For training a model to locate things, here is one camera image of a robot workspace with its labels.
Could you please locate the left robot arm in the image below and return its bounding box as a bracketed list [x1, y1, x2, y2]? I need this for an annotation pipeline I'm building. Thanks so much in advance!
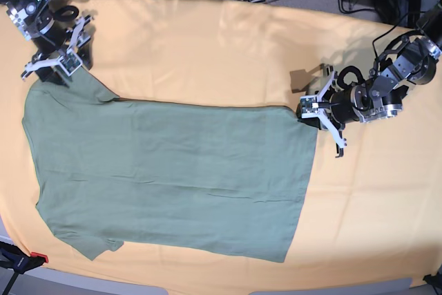
[325, 3, 441, 129]

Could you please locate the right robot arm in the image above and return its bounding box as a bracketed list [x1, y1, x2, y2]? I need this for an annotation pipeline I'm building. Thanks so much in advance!
[6, 0, 93, 86]

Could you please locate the green T-shirt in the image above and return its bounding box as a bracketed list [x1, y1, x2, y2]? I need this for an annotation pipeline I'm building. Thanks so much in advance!
[22, 70, 317, 263]

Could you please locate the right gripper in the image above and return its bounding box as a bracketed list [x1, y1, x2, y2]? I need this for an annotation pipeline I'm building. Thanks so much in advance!
[32, 5, 92, 81]

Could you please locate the orange table cloth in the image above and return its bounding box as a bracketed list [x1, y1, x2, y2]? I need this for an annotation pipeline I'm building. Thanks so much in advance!
[1, 0, 441, 294]

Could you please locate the black red clamp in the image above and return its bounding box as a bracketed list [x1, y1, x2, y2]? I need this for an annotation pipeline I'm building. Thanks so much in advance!
[1, 242, 48, 295]

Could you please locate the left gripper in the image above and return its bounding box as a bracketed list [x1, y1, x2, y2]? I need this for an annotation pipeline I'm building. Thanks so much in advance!
[324, 66, 372, 126]

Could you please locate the black corner clamp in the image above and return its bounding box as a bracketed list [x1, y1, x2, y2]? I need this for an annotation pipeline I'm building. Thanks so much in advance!
[423, 268, 442, 294]

